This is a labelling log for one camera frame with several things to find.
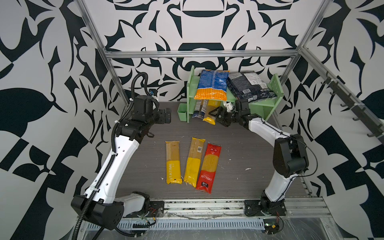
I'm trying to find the blue orange pasta bag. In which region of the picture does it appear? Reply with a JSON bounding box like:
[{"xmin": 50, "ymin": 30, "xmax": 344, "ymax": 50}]
[{"xmin": 194, "ymin": 70, "xmax": 229, "ymax": 101}]

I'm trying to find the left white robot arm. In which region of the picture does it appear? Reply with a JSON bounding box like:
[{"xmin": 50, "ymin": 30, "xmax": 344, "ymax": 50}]
[{"xmin": 71, "ymin": 108, "xmax": 171, "ymax": 232}]

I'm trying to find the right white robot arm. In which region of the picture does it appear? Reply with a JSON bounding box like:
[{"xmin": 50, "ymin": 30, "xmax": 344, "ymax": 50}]
[{"xmin": 210, "ymin": 100, "xmax": 309, "ymax": 217}]

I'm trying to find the small green plastic bin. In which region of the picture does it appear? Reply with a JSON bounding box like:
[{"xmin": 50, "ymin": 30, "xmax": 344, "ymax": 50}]
[{"xmin": 177, "ymin": 103, "xmax": 188, "ymax": 122}]

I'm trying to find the clear blue spaghetti pack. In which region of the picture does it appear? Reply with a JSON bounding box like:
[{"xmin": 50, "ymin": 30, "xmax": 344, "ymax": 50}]
[{"xmin": 193, "ymin": 100, "xmax": 209, "ymax": 119}]

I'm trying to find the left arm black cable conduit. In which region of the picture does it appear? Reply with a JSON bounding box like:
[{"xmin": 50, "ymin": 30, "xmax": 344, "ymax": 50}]
[{"xmin": 71, "ymin": 71, "xmax": 160, "ymax": 240}]

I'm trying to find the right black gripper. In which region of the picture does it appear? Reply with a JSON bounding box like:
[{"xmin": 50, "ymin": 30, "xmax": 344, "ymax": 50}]
[{"xmin": 210, "ymin": 106, "xmax": 243, "ymax": 127}]

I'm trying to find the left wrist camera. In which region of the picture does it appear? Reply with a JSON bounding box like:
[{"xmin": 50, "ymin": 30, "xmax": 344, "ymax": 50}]
[{"xmin": 133, "ymin": 95, "xmax": 160, "ymax": 115}]

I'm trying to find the red spaghetti pack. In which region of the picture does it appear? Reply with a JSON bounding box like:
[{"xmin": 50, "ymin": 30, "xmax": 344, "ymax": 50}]
[{"xmin": 196, "ymin": 144, "xmax": 222, "ymax": 194}]

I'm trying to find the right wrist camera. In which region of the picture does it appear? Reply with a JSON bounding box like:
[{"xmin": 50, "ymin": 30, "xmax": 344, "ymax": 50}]
[{"xmin": 224, "ymin": 102, "xmax": 236, "ymax": 113}]

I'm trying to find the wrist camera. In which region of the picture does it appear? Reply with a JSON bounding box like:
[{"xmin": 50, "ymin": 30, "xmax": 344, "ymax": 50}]
[
  {"xmin": 133, "ymin": 95, "xmax": 160, "ymax": 115},
  {"xmin": 224, "ymin": 102, "xmax": 236, "ymax": 113}
]

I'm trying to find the green wooden shelf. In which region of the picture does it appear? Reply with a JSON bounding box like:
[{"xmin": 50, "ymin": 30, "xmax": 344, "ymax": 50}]
[{"xmin": 186, "ymin": 66, "xmax": 284, "ymax": 123}]

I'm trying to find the black wall hook rail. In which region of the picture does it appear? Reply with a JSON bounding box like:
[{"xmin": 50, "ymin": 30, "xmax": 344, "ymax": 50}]
[{"xmin": 322, "ymin": 71, "xmax": 384, "ymax": 145}]

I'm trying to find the yellow spaghetti pack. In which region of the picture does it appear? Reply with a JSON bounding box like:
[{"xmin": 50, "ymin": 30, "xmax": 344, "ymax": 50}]
[
  {"xmin": 203, "ymin": 100, "xmax": 221, "ymax": 125},
  {"xmin": 184, "ymin": 137, "xmax": 206, "ymax": 188},
  {"xmin": 166, "ymin": 141, "xmax": 183, "ymax": 184}
]

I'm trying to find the black pasta bag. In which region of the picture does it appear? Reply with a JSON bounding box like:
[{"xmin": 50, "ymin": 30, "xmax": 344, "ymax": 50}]
[{"xmin": 227, "ymin": 71, "xmax": 277, "ymax": 103}]

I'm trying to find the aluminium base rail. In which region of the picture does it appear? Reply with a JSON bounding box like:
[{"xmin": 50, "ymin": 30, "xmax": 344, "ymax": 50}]
[{"xmin": 107, "ymin": 198, "xmax": 332, "ymax": 231}]

